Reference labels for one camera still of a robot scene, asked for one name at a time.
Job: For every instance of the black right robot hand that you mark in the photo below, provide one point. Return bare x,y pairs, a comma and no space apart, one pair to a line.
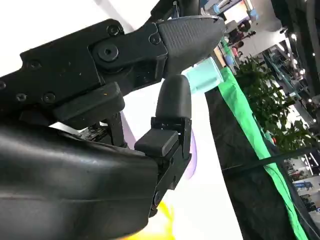
62,175

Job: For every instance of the orange and white bread roll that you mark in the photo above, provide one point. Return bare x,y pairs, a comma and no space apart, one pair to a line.
162,225

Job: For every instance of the lilac plate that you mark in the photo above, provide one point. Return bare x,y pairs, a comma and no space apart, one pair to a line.
193,160

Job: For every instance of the black cloth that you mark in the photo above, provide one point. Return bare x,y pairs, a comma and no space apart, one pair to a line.
237,150

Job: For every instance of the pale green mug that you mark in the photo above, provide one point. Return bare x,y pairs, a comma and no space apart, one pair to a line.
207,73

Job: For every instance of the green cloth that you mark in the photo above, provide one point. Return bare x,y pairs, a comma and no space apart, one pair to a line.
240,100

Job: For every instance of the person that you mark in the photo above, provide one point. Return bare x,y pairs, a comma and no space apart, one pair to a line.
236,53

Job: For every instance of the green leafy plant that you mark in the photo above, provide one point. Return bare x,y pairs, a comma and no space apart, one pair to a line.
265,100

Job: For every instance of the bright display screen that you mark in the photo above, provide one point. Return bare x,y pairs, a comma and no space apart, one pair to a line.
237,11

